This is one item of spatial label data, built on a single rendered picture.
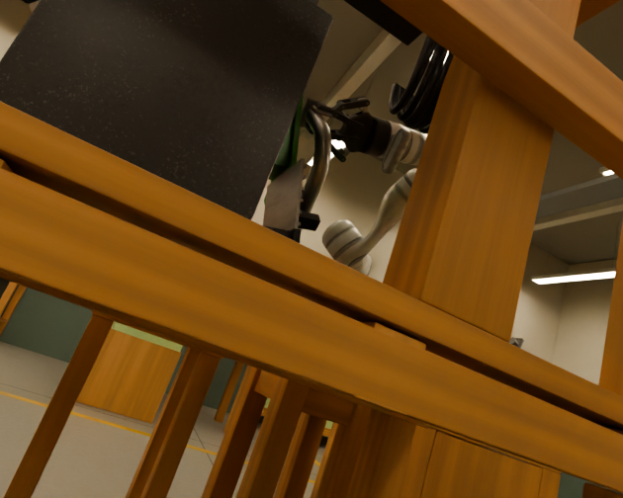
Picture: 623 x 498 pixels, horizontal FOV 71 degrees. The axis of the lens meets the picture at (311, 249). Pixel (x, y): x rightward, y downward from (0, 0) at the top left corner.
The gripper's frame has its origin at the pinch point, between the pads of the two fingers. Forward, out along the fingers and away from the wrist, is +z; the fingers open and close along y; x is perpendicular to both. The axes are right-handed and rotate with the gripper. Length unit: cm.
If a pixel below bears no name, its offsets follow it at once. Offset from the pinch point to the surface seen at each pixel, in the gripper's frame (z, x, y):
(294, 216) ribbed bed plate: 5.6, 20.4, -10.7
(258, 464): -10, 21, -84
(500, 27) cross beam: -6.2, 29.8, 24.3
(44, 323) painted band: 107, -363, -432
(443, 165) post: -4.9, 34.6, 8.2
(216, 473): -6, 9, -108
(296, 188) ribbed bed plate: 5.6, 16.6, -7.4
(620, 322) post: -46, 42, -6
